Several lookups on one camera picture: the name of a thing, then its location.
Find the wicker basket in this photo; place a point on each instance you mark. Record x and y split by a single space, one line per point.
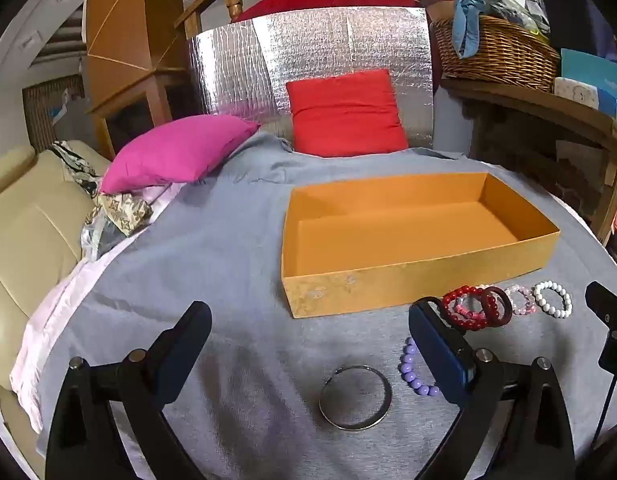
498 55

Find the wicker drawer unit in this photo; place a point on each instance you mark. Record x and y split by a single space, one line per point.
43 110

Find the beige leather sofa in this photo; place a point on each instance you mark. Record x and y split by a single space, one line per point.
28 230

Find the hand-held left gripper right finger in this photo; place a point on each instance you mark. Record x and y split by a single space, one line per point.
433 345

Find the blue cloth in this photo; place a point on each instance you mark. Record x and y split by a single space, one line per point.
468 15

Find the gold patterned cloth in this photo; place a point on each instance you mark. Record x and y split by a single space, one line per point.
123 210

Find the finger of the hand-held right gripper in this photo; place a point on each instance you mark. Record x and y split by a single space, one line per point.
608 312

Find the magenta pillow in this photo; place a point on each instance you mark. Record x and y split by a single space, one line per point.
178 150

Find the dark red bangle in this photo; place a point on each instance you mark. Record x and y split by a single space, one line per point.
506 310

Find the wooden cabinet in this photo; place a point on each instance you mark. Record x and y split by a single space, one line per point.
118 20

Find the wooden shelf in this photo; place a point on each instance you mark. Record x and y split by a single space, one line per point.
538 105

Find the blue box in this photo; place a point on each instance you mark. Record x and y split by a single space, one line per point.
588 70

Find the silver foil insulation panel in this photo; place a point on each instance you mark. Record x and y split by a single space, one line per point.
313 45

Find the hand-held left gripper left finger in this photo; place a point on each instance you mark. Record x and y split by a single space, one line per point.
191 332

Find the small red pillow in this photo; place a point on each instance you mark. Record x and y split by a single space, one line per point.
346 115

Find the black white patterned cloth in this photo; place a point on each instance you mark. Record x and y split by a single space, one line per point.
73 170

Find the pale pink sheet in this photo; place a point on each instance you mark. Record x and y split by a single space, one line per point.
53 320

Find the wooden chair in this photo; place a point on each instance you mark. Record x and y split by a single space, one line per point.
233 10

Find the orange cardboard box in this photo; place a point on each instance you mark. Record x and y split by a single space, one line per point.
388 240

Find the white patterned box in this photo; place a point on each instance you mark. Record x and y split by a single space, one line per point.
576 92

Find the silver metal bangle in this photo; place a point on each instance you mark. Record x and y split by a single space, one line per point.
353 426

